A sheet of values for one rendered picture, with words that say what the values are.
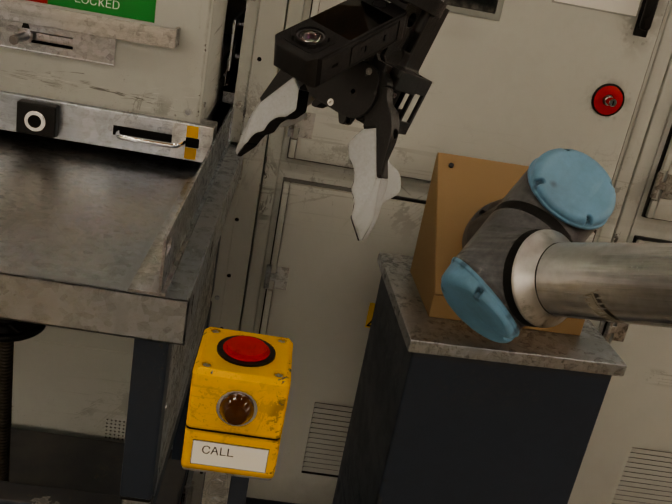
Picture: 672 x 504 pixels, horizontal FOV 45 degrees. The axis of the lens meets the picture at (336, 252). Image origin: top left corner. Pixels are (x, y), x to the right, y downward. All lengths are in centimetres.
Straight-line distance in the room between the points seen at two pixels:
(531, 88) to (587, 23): 14
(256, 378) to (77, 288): 31
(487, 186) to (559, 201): 27
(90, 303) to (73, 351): 84
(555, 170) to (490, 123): 50
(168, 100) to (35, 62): 21
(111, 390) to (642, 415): 113
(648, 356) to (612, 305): 93
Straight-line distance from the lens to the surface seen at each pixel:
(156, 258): 97
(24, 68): 136
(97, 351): 174
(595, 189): 105
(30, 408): 185
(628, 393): 183
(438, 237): 120
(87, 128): 134
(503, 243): 96
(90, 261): 96
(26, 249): 99
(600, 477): 193
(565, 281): 90
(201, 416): 68
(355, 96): 66
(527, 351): 117
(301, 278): 159
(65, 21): 129
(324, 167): 153
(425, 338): 112
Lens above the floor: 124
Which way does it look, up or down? 21 degrees down
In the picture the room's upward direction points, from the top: 11 degrees clockwise
